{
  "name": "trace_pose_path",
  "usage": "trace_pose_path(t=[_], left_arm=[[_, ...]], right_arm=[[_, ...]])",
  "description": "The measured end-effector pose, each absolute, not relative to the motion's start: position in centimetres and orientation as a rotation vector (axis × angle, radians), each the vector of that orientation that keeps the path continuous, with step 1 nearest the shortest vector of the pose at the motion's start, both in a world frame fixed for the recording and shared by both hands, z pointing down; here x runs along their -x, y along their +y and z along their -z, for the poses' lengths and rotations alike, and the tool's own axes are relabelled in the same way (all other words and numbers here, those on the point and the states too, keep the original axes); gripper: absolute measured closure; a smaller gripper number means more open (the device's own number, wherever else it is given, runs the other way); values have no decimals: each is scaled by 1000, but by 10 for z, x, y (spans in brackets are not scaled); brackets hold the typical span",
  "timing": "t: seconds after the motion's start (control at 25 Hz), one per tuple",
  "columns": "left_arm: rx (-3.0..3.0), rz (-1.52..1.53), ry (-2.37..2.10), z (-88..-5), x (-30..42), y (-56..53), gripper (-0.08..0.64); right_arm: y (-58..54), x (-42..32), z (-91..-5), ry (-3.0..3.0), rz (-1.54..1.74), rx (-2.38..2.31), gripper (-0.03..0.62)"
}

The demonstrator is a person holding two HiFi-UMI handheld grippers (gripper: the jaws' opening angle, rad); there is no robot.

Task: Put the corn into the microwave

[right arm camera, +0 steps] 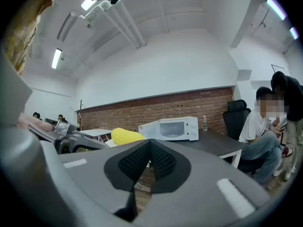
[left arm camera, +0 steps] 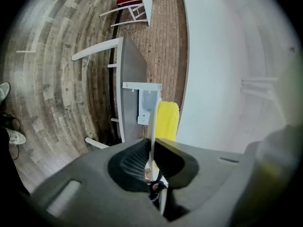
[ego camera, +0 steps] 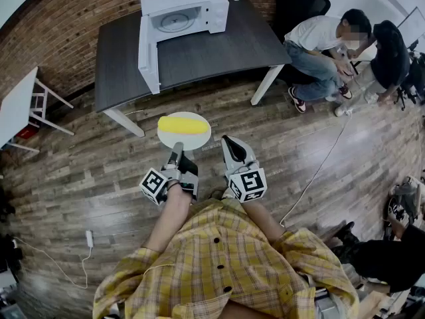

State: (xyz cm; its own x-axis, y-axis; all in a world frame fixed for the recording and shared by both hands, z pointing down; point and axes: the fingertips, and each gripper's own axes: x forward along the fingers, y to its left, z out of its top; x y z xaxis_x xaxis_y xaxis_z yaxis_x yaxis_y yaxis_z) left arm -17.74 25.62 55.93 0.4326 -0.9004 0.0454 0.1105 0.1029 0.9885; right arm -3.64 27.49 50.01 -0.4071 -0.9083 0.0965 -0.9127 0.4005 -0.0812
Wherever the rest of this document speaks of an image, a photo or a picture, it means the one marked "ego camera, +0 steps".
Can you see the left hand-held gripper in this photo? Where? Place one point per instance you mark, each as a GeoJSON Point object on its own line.
{"type": "Point", "coordinates": [186, 174]}

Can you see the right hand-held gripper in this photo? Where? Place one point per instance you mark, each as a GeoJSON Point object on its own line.
{"type": "Point", "coordinates": [247, 184]}

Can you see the white round plate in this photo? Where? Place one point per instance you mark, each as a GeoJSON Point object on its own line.
{"type": "Point", "coordinates": [196, 141]}

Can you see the yellow corn cob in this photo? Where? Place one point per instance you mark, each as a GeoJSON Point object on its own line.
{"type": "Point", "coordinates": [182, 125]}

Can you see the person's right forearm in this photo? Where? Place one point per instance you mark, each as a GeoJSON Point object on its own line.
{"type": "Point", "coordinates": [259, 221]}

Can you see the person's left forearm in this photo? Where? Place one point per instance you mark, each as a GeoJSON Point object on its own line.
{"type": "Point", "coordinates": [169, 218]}

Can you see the dark table with white legs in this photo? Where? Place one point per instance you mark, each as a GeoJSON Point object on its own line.
{"type": "Point", "coordinates": [216, 55]}

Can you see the yellow plaid shirt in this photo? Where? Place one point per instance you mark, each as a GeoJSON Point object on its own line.
{"type": "Point", "coordinates": [206, 271]}

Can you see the red box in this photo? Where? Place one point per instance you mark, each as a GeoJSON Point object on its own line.
{"type": "Point", "coordinates": [26, 133]}

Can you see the white side table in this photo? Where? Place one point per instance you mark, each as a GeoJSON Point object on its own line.
{"type": "Point", "coordinates": [16, 108]}

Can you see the grey backpack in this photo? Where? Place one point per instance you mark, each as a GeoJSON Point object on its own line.
{"type": "Point", "coordinates": [406, 194]}

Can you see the black tripod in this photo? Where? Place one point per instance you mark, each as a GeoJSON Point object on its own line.
{"type": "Point", "coordinates": [415, 75]}

